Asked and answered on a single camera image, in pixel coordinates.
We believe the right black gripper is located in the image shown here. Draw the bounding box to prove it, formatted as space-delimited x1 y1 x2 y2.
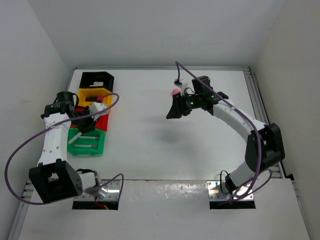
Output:
167 91 202 119

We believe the white pen orange cap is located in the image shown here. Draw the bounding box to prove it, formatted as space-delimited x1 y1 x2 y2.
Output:
68 132 82 144

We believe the pink capped glue bottle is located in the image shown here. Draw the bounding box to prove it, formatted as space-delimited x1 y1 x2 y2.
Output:
172 89 181 95

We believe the white pen pink cap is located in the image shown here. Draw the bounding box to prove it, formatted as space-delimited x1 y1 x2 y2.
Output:
74 144 98 149

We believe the pink black highlighter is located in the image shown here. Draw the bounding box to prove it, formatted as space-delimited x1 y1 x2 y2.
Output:
85 96 104 102

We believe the white eraser block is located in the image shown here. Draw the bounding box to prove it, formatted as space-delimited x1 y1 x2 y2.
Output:
90 81 104 88

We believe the white pen yellow cap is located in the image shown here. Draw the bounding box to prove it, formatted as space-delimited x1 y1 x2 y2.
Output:
79 136 100 140

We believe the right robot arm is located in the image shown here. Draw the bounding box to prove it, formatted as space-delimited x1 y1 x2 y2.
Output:
166 75 285 194

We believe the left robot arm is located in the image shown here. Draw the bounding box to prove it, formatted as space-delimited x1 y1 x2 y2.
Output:
28 91 98 204

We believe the red storage bin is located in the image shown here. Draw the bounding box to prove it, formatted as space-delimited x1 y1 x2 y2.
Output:
75 106 109 132

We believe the green storage bin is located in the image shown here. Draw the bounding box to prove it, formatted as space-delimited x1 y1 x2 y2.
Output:
67 129 106 156

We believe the yellow storage bin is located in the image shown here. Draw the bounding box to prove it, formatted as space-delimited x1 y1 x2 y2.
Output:
78 87 112 108

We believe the black storage bin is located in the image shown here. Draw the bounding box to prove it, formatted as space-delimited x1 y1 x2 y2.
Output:
79 71 115 92

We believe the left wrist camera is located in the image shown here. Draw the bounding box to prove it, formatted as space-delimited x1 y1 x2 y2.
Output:
88 102 109 120

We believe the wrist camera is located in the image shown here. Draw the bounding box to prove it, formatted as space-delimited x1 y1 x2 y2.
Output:
173 79 188 96
88 102 109 120

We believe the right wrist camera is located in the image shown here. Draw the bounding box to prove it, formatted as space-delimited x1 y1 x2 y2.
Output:
173 79 188 96

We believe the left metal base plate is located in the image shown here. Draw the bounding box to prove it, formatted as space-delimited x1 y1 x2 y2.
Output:
74 180 122 202

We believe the metal base plate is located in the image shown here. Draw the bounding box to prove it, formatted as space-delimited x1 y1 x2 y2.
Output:
207 180 254 202
74 180 122 202

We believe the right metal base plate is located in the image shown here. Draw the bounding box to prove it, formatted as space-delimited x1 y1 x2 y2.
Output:
207 180 254 202

